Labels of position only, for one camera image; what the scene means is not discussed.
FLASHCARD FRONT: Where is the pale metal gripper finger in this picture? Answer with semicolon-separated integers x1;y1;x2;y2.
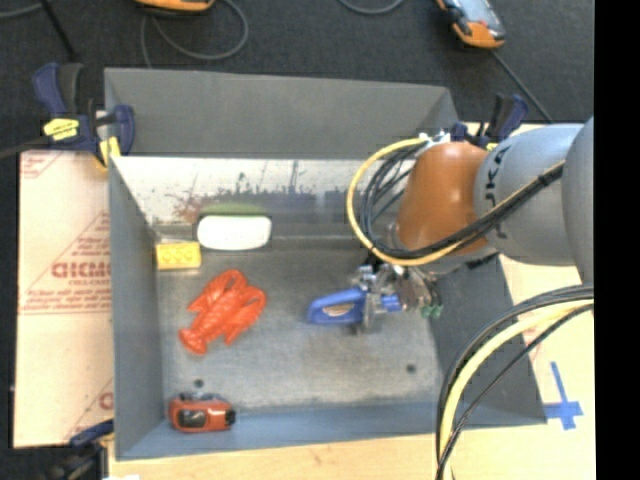
360;295;389;336
351;264;385;297

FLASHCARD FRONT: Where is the blue plastic tool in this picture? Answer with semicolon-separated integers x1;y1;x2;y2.
306;287;404;326

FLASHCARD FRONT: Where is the grey metal bin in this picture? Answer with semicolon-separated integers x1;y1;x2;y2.
103;66;547;462

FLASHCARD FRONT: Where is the red toy lobster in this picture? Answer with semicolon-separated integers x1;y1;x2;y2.
178;268;268;356

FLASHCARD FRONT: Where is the yellow toy brick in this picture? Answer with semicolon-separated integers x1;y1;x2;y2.
155;241;203;271

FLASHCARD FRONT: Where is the red and black tape measure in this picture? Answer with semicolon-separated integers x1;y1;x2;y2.
167;391;238;434

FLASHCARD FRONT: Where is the brown cardboard board red print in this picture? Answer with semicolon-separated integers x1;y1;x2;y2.
12;148;116;450

